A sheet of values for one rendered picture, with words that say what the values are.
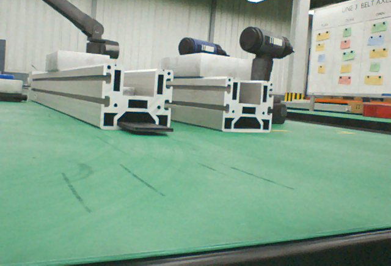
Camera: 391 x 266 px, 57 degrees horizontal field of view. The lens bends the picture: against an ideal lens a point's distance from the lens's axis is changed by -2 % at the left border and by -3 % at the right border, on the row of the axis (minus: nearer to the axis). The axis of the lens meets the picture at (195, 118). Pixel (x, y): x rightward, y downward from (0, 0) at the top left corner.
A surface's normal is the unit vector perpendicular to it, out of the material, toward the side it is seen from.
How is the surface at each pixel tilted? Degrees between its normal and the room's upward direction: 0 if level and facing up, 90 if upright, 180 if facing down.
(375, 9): 90
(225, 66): 90
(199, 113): 90
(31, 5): 90
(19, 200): 0
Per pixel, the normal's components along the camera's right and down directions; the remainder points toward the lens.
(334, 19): -0.91, -0.04
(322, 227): 0.07, -1.00
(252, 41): -0.72, -0.01
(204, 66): 0.51, 0.09
